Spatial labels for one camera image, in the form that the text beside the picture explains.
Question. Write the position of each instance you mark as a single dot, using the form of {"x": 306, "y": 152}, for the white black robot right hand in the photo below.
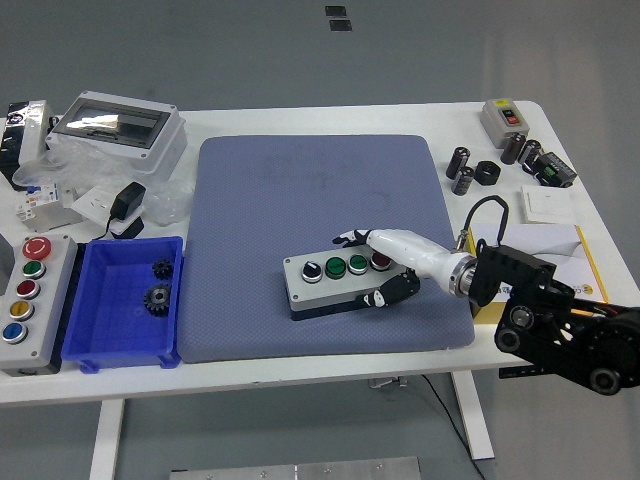
{"x": 405, "y": 247}

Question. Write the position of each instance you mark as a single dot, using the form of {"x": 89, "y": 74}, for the grey four-button control box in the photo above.
{"x": 320, "y": 292}

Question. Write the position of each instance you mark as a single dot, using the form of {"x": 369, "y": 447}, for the grey five-button control station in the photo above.
{"x": 42, "y": 330}

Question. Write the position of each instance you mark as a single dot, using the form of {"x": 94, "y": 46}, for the black cylindrical capacitor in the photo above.
{"x": 530, "y": 152}
{"x": 463, "y": 181}
{"x": 512, "y": 149}
{"x": 459, "y": 162}

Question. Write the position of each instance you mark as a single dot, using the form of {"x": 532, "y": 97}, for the black hexagonal nut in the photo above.
{"x": 487, "y": 173}

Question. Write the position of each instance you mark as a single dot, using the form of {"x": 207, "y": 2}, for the white and yellow carton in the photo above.
{"x": 550, "y": 239}

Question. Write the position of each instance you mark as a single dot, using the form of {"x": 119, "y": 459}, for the blue-grey table mat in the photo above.
{"x": 260, "y": 200}

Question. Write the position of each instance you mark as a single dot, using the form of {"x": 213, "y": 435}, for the black relay module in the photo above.
{"x": 552, "y": 170}

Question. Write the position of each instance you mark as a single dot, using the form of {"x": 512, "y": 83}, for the black table height controller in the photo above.
{"x": 517, "y": 373}

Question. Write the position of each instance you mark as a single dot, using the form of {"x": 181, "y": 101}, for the white table leg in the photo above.
{"x": 106, "y": 440}
{"x": 472, "y": 415}

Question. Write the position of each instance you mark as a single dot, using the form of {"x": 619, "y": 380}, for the black floor plate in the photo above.
{"x": 335, "y": 11}
{"x": 340, "y": 25}

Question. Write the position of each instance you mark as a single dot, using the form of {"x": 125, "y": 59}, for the small black bevel gear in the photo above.
{"x": 162, "y": 269}

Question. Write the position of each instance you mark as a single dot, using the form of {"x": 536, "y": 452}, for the large black bevel gear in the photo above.
{"x": 157, "y": 299}

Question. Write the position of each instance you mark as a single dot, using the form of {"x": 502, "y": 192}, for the blue plastic bin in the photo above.
{"x": 115, "y": 330}

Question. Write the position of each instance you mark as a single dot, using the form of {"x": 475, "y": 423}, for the clear plastic bag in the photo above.
{"x": 95, "y": 167}

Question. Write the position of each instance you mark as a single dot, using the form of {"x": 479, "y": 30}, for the white circuit breaker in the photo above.
{"x": 42, "y": 205}

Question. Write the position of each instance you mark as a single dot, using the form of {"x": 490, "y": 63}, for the grey under-table bracket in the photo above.
{"x": 387, "y": 383}

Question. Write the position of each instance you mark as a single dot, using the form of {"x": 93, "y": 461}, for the white wall switch plate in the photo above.
{"x": 547, "y": 205}

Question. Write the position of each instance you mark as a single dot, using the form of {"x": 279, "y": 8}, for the grey two-button switch box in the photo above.
{"x": 495, "y": 122}

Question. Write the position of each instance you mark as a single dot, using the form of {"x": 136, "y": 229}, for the grey metal base plate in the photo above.
{"x": 300, "y": 471}

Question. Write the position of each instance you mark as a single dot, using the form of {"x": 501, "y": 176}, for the grey windowed distribution enclosure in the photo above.
{"x": 165, "y": 140}

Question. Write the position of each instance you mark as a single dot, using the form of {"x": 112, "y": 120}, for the white wall socket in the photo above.
{"x": 92, "y": 202}

